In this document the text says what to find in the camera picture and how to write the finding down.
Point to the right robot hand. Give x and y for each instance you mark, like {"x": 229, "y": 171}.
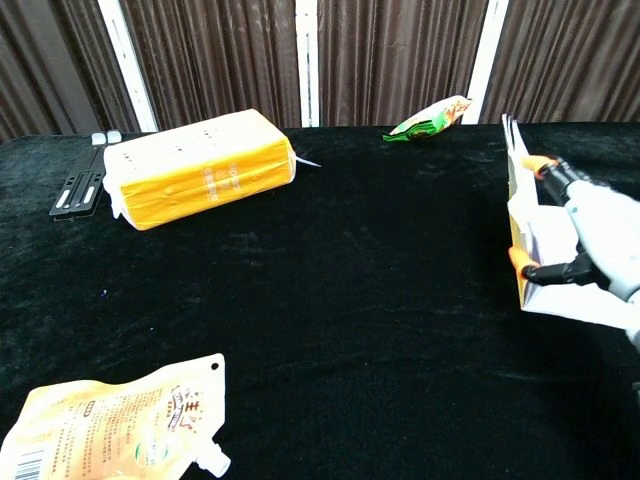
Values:
{"x": 600, "y": 225}

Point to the white paper bag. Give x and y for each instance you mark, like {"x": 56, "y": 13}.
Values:
{"x": 530, "y": 220}

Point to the green snack packet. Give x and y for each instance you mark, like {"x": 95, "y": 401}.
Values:
{"x": 430, "y": 122}

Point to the dark brown pleated curtain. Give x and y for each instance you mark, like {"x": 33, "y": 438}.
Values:
{"x": 390, "y": 55}

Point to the black velvet tablecloth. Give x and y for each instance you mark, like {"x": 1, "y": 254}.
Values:
{"x": 310, "y": 310}

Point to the orange tissue pack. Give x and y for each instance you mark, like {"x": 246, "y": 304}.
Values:
{"x": 200, "y": 167}

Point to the black folding phone stand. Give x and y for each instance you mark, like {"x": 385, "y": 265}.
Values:
{"x": 77, "y": 187}

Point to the beige spouted drink pouch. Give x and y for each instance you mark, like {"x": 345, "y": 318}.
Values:
{"x": 110, "y": 430}

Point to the white frame post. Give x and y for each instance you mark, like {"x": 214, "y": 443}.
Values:
{"x": 307, "y": 62}
{"x": 484, "y": 62}
{"x": 130, "y": 65}

